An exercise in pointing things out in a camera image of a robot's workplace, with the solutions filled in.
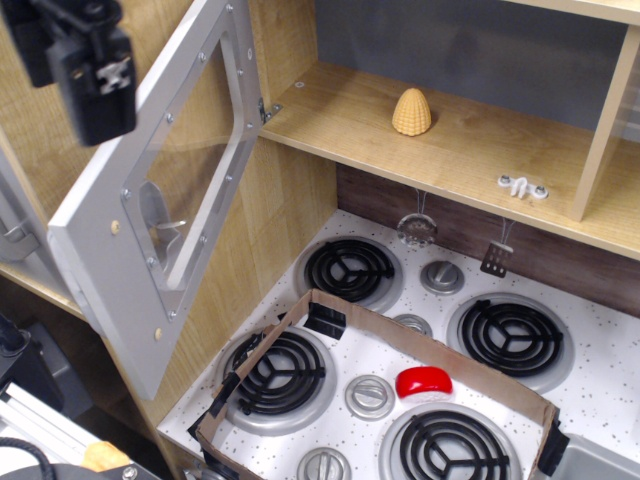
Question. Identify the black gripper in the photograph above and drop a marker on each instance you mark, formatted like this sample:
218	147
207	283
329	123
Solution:
90	60

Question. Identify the grey toy microwave door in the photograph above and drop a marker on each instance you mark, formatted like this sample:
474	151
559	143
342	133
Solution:
199	111

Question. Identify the black box at left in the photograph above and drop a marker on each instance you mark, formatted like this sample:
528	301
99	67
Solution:
32	360

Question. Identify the brown cardboard fence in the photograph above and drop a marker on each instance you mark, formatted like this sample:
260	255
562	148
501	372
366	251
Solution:
363	343

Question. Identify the yellow toy corn cob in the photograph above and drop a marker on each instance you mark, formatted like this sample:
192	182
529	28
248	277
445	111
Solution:
412	114

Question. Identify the back left stove burner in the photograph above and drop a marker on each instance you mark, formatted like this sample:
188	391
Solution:
353	268

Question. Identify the stove burner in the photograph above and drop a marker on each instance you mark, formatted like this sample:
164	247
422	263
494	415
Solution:
353	268
515	335
290	387
446	441

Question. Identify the hanging toy strainer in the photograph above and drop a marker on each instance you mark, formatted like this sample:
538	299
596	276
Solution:
417	229

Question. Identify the front left stove burner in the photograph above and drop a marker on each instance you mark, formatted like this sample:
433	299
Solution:
290	387

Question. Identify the orange object at bottom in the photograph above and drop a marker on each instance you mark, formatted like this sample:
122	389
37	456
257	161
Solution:
102	456

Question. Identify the small grey centre knob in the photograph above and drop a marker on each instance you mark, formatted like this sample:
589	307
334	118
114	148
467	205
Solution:
416	323

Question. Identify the grey back stove knob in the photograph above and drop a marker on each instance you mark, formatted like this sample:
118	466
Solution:
442	278

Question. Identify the grey stove knob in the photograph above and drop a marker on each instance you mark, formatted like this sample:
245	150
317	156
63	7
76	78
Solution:
442	278
324	463
369	397

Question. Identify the grey middle stove knob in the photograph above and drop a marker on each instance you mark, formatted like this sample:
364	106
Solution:
369	397

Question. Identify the white door latch clip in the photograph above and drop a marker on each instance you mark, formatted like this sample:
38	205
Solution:
520	187

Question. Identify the hanging toy spatula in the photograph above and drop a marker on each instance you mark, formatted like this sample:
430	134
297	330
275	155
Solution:
499	253

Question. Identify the red toy cheese wheel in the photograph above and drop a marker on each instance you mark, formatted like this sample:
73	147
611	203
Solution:
424	383

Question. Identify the grey front stove knob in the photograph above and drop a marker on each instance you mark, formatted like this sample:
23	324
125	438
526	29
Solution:
324	463

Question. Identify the back right stove burner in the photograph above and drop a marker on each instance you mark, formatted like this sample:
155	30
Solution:
515	335

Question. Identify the front right stove burner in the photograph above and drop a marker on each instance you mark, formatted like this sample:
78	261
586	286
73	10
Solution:
446	441

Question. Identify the grey toy sink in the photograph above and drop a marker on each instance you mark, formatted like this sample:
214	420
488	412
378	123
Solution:
585	460

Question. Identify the grey wall phone holder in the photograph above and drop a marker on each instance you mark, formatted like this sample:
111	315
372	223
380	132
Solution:
165	233

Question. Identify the grey fridge door handle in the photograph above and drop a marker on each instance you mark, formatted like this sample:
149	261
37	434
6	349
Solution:
21	229

